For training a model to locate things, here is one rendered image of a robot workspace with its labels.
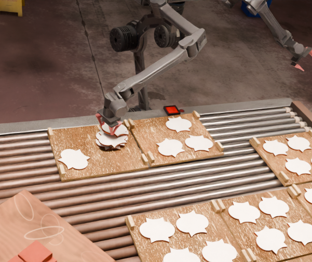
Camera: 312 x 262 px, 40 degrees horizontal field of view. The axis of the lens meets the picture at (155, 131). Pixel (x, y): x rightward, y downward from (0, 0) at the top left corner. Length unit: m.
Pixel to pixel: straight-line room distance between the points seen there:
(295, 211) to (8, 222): 1.24
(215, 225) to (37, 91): 2.65
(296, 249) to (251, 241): 0.19
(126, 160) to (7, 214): 0.65
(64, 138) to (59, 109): 1.77
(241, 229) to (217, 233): 0.12
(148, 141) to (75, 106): 1.86
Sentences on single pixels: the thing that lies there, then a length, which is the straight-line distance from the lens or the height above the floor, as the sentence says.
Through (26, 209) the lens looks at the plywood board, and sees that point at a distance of 1.68.
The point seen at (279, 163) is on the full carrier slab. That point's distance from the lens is 2.30.
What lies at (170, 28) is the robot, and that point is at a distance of 2.71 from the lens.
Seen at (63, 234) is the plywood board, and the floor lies 1.04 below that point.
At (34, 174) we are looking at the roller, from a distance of 1.98.
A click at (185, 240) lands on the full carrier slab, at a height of 0.94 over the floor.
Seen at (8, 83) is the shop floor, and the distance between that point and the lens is 4.22.
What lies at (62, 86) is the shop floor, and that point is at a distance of 4.21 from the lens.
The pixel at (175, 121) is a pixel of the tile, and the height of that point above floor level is 0.95.
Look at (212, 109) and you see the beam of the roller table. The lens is 2.56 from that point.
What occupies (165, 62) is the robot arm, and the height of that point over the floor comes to 1.35.
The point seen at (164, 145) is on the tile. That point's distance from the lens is 2.16.
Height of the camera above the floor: 2.31
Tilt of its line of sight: 38 degrees down
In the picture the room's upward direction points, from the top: 12 degrees clockwise
